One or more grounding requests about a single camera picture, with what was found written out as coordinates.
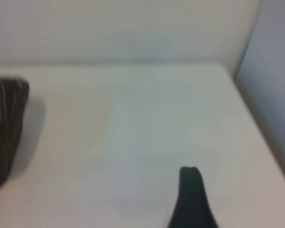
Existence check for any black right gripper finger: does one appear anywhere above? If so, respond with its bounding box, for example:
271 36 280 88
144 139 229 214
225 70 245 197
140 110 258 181
166 166 219 228

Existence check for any dark brown wicker basket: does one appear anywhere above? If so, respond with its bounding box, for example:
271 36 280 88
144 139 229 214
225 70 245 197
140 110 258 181
0 75 30 190

